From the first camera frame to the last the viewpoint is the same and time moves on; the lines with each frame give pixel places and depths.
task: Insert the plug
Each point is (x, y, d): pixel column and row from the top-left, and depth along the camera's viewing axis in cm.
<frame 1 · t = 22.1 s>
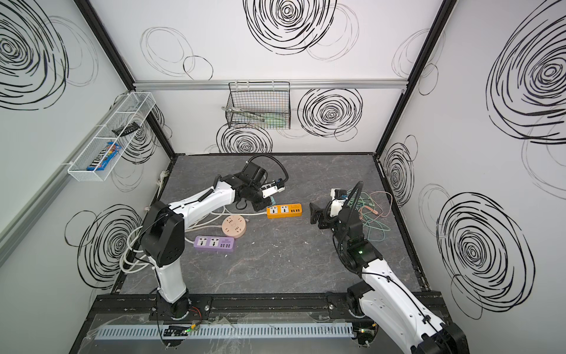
left hand: (270, 198, 90), fingers open
right hand: (321, 202, 79), fingers open
orange power strip: (284, 211, 97), point 3 cm above the table
round pink power strip: (234, 226, 93), point 3 cm above the table
purple power strip: (214, 242, 88), point 3 cm above the table

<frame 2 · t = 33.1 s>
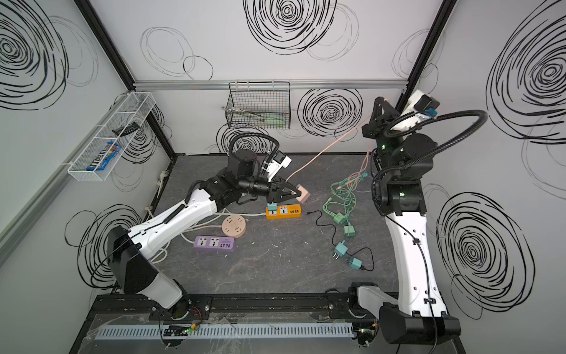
left hand: (299, 194, 65), fingers open
right hand: (380, 96, 52), fingers closed
teal plug adapter: (355, 263, 82), point 3 cm above the table
the other named things where they were.

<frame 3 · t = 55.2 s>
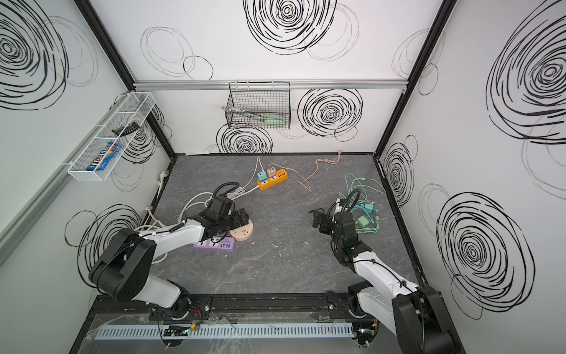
left hand: (244, 219, 92), fingers open
right hand: (322, 214, 87), fingers open
orange power strip: (281, 175, 110), point 3 cm above the table
pink charger plug: (271, 172, 107), point 7 cm above the table
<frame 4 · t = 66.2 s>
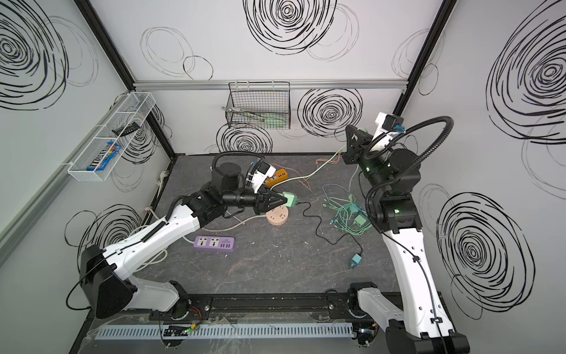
left hand: (285, 200, 66), fingers open
right hand: (349, 125, 56), fingers closed
round pink power strip: (278, 216, 96), point 3 cm above the table
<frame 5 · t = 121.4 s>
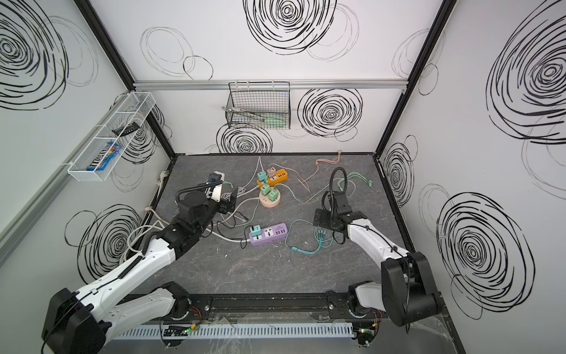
left hand: (225, 185, 77), fingers open
right hand: (324, 218, 89), fingers open
round pink power strip: (266, 202, 101), point 2 cm above the table
purple power strip: (270, 234, 90), point 3 cm above the table
teal plug adapter: (256, 231, 87), point 7 cm above the table
green plug adapter: (273, 195, 98), point 7 cm above the table
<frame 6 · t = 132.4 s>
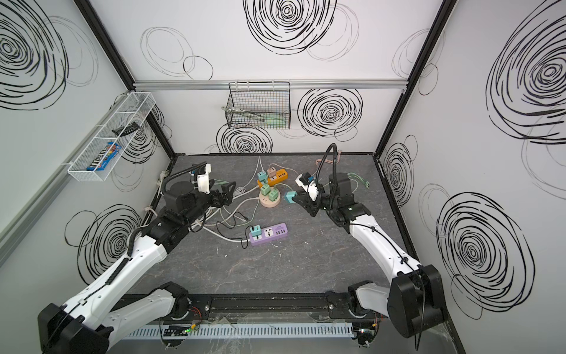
left hand: (225, 181, 74), fingers open
right hand: (296, 193, 79), fingers open
